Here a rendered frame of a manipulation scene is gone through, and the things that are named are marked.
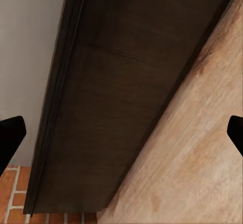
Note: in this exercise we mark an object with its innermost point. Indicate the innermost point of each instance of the cabinet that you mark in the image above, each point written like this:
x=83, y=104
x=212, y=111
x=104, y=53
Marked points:
x=116, y=66

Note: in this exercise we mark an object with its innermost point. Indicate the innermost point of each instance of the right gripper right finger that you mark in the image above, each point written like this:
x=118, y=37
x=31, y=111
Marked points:
x=235, y=131

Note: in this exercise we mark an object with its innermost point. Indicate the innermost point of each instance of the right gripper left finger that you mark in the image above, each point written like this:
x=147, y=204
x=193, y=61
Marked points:
x=12, y=133

